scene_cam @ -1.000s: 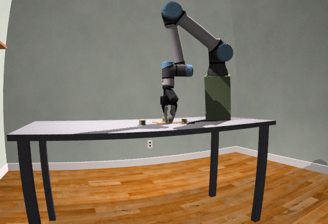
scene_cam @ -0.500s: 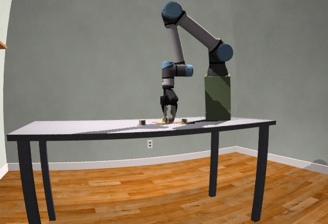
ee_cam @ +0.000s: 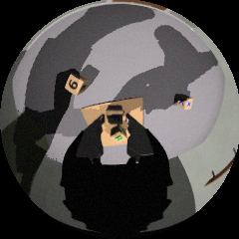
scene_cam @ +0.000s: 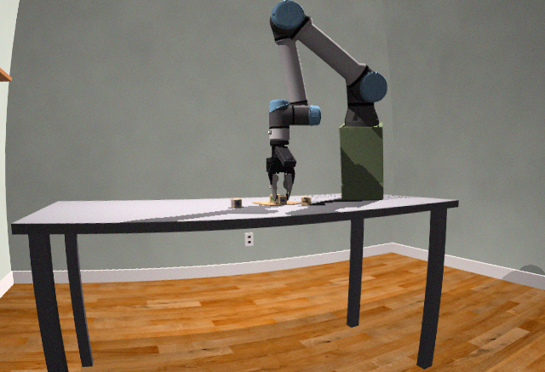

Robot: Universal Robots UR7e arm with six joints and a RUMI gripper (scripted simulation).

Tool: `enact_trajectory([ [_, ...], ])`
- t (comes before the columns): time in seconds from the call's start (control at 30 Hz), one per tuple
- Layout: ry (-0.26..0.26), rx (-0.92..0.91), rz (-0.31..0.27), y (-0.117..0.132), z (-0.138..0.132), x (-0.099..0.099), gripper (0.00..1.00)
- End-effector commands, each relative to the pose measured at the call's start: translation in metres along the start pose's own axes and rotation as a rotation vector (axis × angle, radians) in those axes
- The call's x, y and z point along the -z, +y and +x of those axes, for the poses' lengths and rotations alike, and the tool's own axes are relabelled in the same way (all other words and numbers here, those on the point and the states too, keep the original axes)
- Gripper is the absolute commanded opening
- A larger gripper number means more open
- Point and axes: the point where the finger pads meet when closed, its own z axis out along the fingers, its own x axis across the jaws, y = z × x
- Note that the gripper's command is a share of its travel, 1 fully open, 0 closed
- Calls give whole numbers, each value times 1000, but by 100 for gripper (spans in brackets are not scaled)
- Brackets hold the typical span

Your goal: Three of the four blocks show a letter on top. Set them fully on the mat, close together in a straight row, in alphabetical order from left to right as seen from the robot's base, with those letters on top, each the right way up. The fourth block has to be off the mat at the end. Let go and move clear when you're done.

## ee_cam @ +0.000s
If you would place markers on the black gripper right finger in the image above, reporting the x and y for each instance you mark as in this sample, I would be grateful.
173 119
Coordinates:
146 149

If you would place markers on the tan square mat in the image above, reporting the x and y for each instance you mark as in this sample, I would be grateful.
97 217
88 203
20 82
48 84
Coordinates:
130 106

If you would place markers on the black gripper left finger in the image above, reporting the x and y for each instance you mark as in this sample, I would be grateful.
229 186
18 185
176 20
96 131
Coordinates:
86 146

